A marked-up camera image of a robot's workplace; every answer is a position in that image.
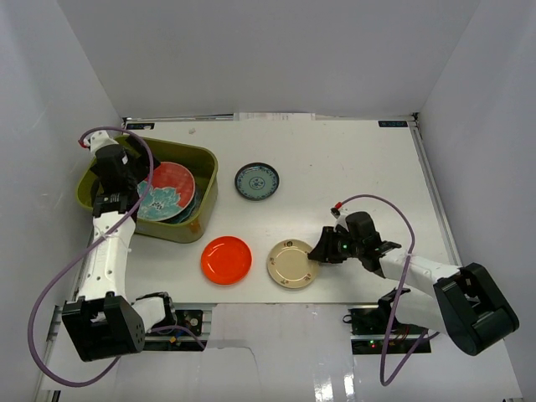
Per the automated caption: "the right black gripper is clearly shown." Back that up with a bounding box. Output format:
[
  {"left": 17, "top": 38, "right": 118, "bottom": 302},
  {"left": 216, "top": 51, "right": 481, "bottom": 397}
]
[{"left": 308, "top": 227, "right": 363, "bottom": 265}]

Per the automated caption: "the cream floral plate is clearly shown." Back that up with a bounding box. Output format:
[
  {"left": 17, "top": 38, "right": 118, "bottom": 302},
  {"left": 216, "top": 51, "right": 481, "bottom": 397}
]
[{"left": 266, "top": 239, "right": 320, "bottom": 290}]

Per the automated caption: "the teal and red floral plate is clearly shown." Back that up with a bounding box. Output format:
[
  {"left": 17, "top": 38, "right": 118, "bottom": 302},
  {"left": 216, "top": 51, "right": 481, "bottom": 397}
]
[{"left": 137, "top": 162, "right": 196, "bottom": 222}]

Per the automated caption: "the teal scalloped plate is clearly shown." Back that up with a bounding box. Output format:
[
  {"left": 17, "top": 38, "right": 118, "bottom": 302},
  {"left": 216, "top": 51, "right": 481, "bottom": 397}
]
[{"left": 169, "top": 187, "right": 203, "bottom": 224}]

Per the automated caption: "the small blue patterned dish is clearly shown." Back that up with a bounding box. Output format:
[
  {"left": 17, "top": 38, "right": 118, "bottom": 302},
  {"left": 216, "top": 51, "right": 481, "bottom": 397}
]
[{"left": 234, "top": 162, "right": 281, "bottom": 201}]

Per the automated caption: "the orange plate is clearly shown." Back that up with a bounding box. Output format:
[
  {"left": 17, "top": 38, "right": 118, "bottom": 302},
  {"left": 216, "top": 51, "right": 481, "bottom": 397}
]
[{"left": 200, "top": 236, "right": 252, "bottom": 286}]

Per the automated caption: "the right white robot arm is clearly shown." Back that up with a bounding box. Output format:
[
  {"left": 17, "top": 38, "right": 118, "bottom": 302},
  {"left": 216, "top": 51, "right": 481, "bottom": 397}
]
[{"left": 308, "top": 212, "right": 519, "bottom": 356}]

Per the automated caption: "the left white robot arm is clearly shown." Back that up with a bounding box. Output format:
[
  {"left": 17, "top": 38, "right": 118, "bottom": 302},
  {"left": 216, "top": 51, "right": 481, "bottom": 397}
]
[{"left": 62, "top": 130, "right": 177, "bottom": 362}]

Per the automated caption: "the left blue table label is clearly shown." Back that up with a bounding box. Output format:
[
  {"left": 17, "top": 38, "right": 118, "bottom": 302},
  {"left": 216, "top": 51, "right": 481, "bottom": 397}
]
[{"left": 126, "top": 122, "right": 155, "bottom": 131}]

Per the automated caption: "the blue table label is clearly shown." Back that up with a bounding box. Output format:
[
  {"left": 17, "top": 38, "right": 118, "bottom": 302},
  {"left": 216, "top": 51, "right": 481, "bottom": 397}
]
[
  {"left": 126, "top": 122, "right": 155, "bottom": 131},
  {"left": 378, "top": 120, "right": 408, "bottom": 128}
]

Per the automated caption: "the right blue table label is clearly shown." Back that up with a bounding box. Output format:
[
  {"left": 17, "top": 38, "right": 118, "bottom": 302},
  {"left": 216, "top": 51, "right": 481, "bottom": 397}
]
[{"left": 378, "top": 120, "right": 408, "bottom": 128}]

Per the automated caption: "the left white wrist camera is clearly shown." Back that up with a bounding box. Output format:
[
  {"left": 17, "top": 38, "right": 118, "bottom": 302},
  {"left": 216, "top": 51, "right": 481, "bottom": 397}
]
[{"left": 79, "top": 130, "right": 117, "bottom": 154}]

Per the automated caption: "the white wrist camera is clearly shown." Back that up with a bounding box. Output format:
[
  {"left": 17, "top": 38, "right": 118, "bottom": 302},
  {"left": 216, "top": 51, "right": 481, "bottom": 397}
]
[
  {"left": 330, "top": 203, "right": 348, "bottom": 232},
  {"left": 79, "top": 130, "right": 117, "bottom": 154}
]

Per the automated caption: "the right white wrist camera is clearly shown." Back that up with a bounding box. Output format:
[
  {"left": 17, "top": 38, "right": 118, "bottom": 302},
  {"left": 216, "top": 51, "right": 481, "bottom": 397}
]
[{"left": 330, "top": 203, "right": 348, "bottom": 232}]

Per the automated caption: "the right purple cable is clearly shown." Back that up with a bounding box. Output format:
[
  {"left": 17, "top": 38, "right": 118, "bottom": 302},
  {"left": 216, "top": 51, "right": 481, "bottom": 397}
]
[{"left": 334, "top": 193, "right": 441, "bottom": 386}]

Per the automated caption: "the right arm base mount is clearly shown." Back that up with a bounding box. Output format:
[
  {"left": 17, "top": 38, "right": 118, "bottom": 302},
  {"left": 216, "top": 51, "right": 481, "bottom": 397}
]
[{"left": 342, "top": 304, "right": 424, "bottom": 356}]

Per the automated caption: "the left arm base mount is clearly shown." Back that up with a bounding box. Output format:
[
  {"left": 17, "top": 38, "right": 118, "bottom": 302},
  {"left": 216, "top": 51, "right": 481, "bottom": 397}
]
[{"left": 144, "top": 310, "right": 207, "bottom": 352}]

